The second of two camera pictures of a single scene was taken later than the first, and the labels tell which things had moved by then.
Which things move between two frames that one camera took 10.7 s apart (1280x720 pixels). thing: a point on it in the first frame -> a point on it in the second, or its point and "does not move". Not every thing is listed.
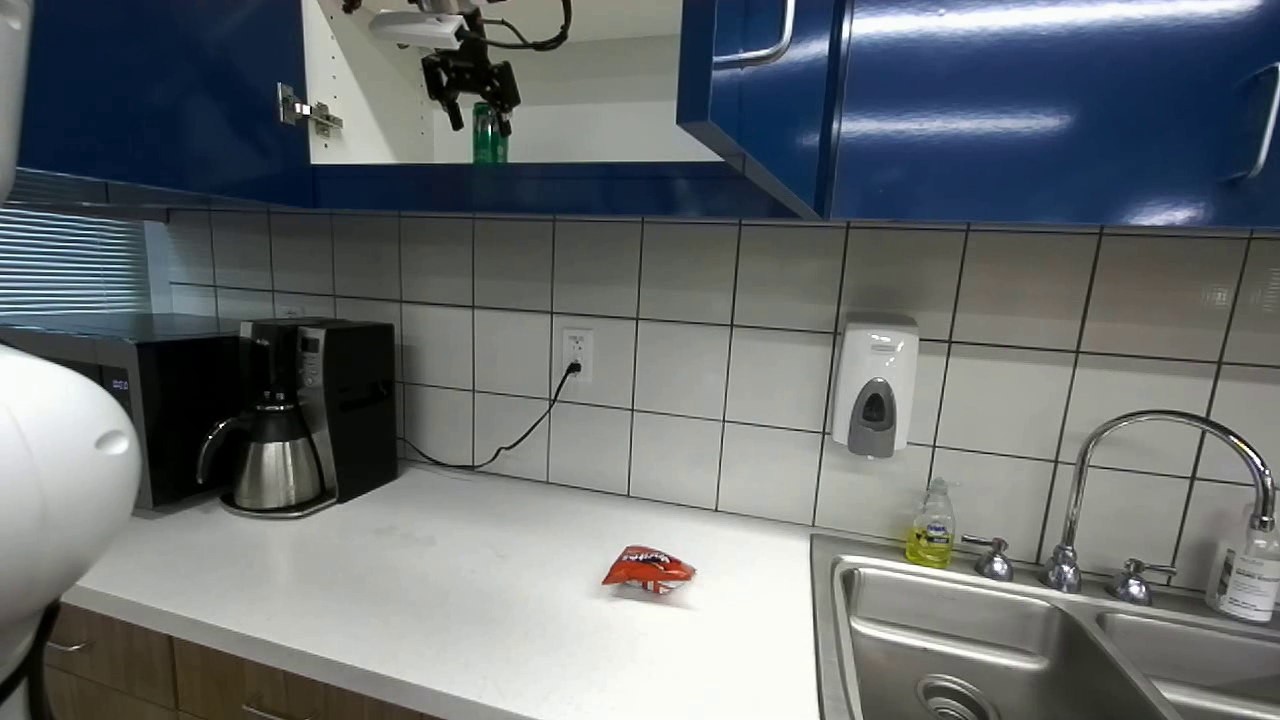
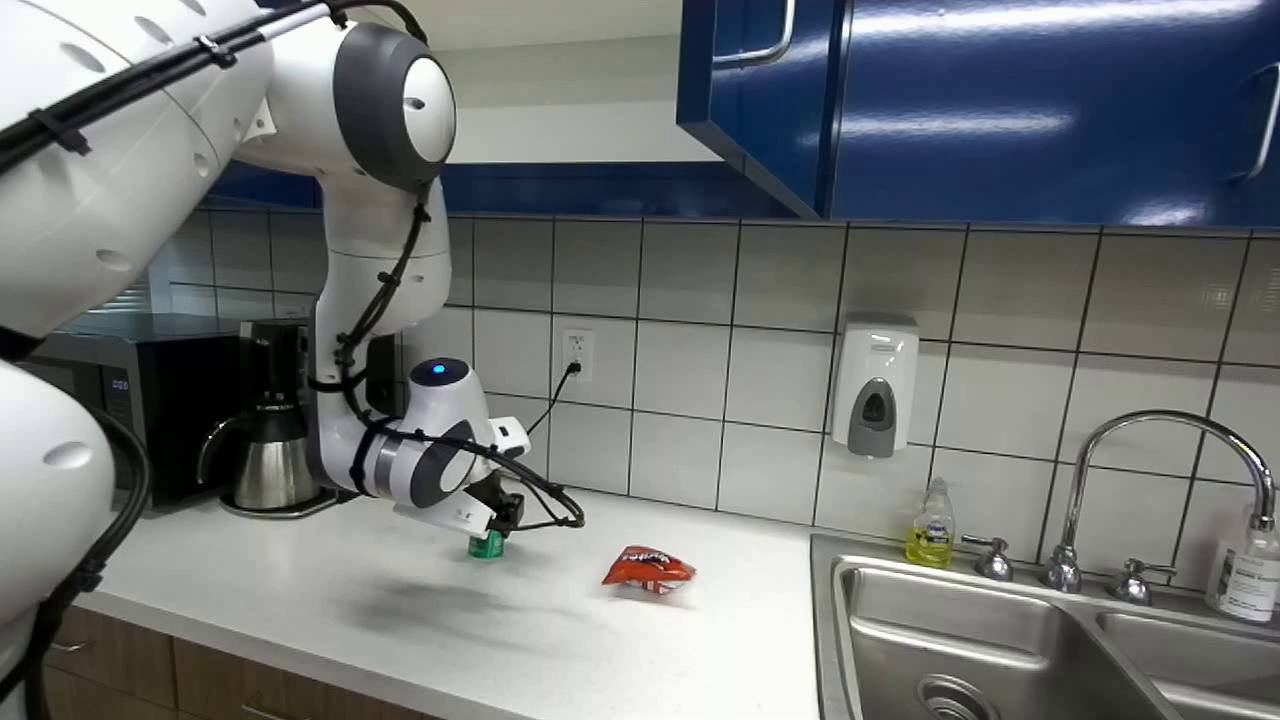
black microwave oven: x=172 y=389 does not move
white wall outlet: x=577 y=347 does not move
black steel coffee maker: x=345 y=384 does not move
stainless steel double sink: x=896 y=639 does not move
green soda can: x=489 y=147 -> x=489 y=547
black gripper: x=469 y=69 -> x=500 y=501
